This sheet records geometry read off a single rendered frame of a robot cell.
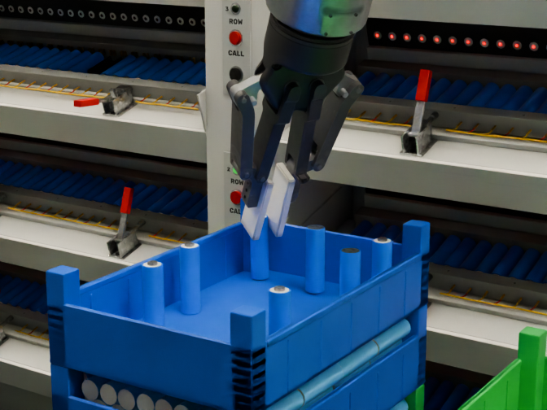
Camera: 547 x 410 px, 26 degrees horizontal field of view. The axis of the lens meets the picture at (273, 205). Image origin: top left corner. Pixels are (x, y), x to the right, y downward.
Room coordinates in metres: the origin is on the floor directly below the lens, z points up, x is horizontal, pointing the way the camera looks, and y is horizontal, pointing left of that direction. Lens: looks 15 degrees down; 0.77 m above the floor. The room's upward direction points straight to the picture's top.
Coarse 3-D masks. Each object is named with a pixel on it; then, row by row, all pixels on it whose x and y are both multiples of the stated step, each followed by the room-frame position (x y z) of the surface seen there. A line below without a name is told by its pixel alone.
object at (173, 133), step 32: (64, 32) 1.78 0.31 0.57; (96, 32) 1.74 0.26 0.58; (128, 32) 1.71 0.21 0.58; (160, 32) 1.67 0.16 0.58; (192, 32) 1.65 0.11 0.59; (0, 96) 1.64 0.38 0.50; (32, 96) 1.62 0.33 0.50; (64, 96) 1.60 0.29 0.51; (0, 128) 1.63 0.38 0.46; (32, 128) 1.59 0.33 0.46; (64, 128) 1.56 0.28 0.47; (96, 128) 1.52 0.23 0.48; (128, 128) 1.49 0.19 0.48; (160, 128) 1.46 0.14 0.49; (192, 128) 1.44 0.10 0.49; (192, 160) 1.45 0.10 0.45
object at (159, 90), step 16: (0, 64) 1.70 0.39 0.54; (0, 80) 1.67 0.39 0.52; (16, 80) 1.67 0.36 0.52; (32, 80) 1.65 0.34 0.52; (48, 80) 1.63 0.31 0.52; (64, 80) 1.61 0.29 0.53; (80, 80) 1.59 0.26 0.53; (96, 80) 1.58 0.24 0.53; (112, 80) 1.57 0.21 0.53; (128, 80) 1.56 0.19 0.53; (144, 80) 1.55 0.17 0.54; (96, 96) 1.56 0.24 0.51; (144, 96) 1.54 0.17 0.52; (160, 96) 1.52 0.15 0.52; (176, 96) 1.51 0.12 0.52; (192, 96) 1.49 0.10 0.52
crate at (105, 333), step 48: (240, 240) 1.14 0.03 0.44; (288, 240) 1.13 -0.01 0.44; (336, 240) 1.10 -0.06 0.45; (48, 288) 0.91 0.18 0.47; (96, 288) 0.95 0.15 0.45; (240, 288) 1.09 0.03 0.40; (336, 288) 1.09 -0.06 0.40; (384, 288) 0.98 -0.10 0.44; (96, 336) 0.88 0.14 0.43; (144, 336) 0.85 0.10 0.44; (192, 336) 0.83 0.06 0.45; (240, 336) 0.81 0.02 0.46; (288, 336) 0.84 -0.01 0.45; (336, 336) 0.91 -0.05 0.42; (144, 384) 0.85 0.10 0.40; (192, 384) 0.83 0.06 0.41; (240, 384) 0.81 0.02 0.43; (288, 384) 0.84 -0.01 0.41
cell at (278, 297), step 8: (272, 288) 0.90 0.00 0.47; (280, 288) 0.90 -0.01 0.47; (288, 288) 0.90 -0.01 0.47; (272, 296) 0.89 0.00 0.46; (280, 296) 0.89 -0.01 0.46; (288, 296) 0.89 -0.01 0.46; (272, 304) 0.89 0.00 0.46; (280, 304) 0.89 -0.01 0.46; (288, 304) 0.89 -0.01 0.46; (272, 312) 0.89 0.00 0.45; (280, 312) 0.89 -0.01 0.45; (288, 312) 0.89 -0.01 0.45; (272, 320) 0.89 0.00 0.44; (280, 320) 0.89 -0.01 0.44; (288, 320) 0.89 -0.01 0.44; (272, 328) 0.89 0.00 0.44; (280, 328) 0.89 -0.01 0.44
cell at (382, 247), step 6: (372, 240) 1.04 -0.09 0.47; (378, 240) 1.04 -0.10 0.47; (384, 240) 1.03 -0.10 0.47; (390, 240) 1.04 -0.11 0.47; (372, 246) 1.04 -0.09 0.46; (378, 246) 1.03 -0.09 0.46; (384, 246) 1.03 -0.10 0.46; (390, 246) 1.03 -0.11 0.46; (372, 252) 1.04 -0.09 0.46; (378, 252) 1.03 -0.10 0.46; (384, 252) 1.03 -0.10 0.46; (390, 252) 1.03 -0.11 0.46; (372, 258) 1.04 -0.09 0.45; (378, 258) 1.03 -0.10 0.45; (384, 258) 1.03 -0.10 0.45; (390, 258) 1.03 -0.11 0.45; (372, 264) 1.04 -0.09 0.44; (378, 264) 1.03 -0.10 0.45; (384, 264) 1.03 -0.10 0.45; (390, 264) 1.03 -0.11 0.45; (372, 270) 1.04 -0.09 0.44; (378, 270) 1.03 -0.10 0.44; (384, 270) 1.03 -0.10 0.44; (372, 276) 1.04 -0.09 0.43
